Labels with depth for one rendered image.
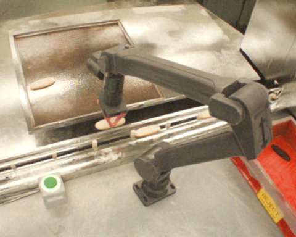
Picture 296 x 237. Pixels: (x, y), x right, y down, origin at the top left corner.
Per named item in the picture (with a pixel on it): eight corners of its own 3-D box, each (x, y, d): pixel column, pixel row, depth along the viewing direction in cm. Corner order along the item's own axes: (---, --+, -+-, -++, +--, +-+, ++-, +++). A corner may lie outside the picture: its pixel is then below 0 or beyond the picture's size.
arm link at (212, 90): (238, 132, 51) (266, 108, 57) (242, 104, 48) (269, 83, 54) (95, 71, 78) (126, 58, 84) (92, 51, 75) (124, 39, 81)
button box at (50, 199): (45, 215, 86) (40, 197, 78) (39, 194, 90) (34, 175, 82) (71, 208, 89) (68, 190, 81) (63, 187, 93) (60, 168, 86)
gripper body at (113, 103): (107, 118, 86) (108, 100, 81) (95, 95, 92) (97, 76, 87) (127, 113, 89) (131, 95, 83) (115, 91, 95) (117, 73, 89)
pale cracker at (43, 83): (31, 91, 104) (31, 89, 103) (28, 84, 105) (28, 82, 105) (56, 83, 108) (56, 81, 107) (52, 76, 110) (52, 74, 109)
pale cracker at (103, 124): (97, 131, 94) (97, 129, 93) (94, 123, 96) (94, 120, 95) (126, 124, 97) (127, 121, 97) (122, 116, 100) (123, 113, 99)
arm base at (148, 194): (145, 207, 89) (177, 192, 94) (148, 194, 83) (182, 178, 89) (131, 186, 94) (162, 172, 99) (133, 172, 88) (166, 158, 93)
